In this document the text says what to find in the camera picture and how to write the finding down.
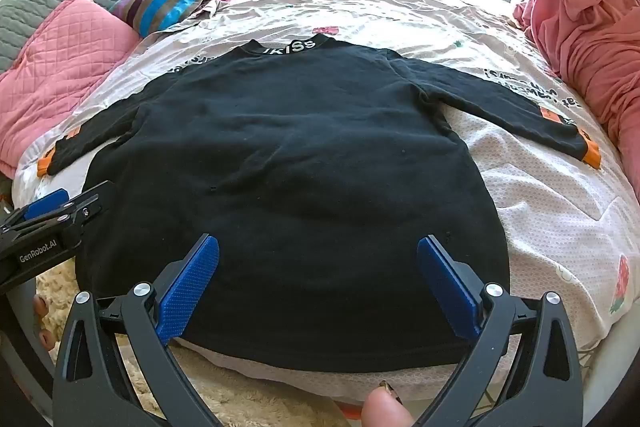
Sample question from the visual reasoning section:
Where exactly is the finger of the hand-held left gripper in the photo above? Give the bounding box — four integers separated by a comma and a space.
30, 181, 117, 240
0, 188, 70, 233

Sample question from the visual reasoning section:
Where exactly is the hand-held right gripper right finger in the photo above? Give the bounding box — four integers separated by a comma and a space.
416, 234, 585, 427

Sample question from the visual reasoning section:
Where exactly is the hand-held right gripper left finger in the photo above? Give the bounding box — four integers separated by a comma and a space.
52, 233, 223, 427

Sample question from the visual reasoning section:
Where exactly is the black sweatshirt with orange cuffs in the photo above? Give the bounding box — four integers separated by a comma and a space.
37, 34, 601, 373

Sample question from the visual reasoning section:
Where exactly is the person's left hand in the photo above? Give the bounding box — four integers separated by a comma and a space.
31, 293, 57, 350

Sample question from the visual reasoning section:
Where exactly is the person's right hand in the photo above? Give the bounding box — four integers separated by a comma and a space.
361, 382, 416, 427

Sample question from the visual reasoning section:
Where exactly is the beige fluffy rug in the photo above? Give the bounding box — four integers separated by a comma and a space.
35, 257, 351, 427

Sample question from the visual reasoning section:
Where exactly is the strawberry print bedspread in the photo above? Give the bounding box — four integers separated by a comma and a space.
10, 0, 636, 413

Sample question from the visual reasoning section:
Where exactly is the pink quilted pillow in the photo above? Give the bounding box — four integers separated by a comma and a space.
0, 0, 143, 180

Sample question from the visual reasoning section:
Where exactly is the pink crumpled blanket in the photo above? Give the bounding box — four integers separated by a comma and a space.
512, 0, 640, 228

